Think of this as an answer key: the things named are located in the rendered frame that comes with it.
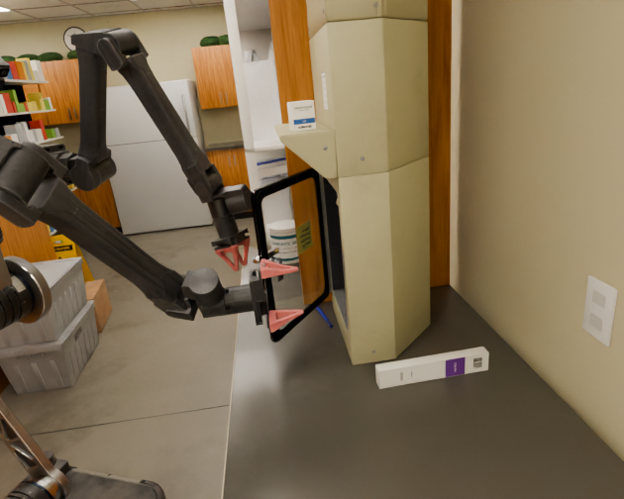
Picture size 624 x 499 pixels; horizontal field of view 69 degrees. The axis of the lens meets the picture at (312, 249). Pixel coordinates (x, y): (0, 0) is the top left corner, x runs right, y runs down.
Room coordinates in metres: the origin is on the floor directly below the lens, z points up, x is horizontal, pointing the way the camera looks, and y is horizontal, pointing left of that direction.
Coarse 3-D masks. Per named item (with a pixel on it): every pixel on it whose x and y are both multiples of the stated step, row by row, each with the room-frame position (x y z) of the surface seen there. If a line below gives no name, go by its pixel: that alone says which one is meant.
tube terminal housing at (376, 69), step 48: (336, 48) 0.97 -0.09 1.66; (384, 48) 0.98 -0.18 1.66; (336, 96) 0.97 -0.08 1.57; (384, 96) 0.97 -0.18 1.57; (336, 144) 0.97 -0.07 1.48; (384, 144) 0.97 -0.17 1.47; (384, 192) 0.97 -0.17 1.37; (384, 240) 0.97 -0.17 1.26; (384, 288) 0.97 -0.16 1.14; (384, 336) 0.97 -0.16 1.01
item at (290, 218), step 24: (288, 192) 1.14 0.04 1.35; (312, 192) 1.23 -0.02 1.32; (264, 216) 1.04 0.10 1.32; (288, 216) 1.13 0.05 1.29; (312, 216) 1.22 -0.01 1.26; (288, 240) 1.12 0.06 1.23; (312, 240) 1.21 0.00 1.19; (288, 264) 1.10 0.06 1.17; (312, 264) 1.20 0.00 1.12; (264, 288) 1.01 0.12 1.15; (288, 288) 1.09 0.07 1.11; (312, 288) 1.19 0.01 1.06
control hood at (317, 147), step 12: (276, 132) 1.08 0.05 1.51; (288, 132) 1.02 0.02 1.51; (300, 132) 0.99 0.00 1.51; (312, 132) 0.97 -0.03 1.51; (324, 132) 0.97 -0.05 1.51; (288, 144) 0.96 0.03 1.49; (300, 144) 0.96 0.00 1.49; (312, 144) 0.96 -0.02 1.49; (324, 144) 0.96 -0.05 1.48; (300, 156) 0.96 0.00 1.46; (312, 156) 0.96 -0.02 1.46; (324, 156) 0.96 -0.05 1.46; (336, 156) 0.97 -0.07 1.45; (324, 168) 0.96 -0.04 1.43; (336, 168) 0.97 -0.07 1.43
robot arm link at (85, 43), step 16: (96, 32) 1.16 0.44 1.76; (112, 32) 1.16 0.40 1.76; (128, 32) 1.20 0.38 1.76; (80, 48) 1.18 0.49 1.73; (96, 48) 1.17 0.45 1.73; (128, 48) 1.18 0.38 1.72; (80, 64) 1.20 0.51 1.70; (96, 64) 1.19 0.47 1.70; (80, 80) 1.22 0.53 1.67; (96, 80) 1.21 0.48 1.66; (80, 96) 1.23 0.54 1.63; (96, 96) 1.22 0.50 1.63; (80, 112) 1.24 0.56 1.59; (96, 112) 1.23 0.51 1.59; (80, 128) 1.26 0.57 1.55; (96, 128) 1.25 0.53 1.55; (80, 144) 1.27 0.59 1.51; (96, 144) 1.26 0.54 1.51; (80, 160) 1.26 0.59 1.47; (96, 160) 1.27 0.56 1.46; (112, 160) 1.35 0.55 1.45; (80, 176) 1.27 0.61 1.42; (96, 176) 1.27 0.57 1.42
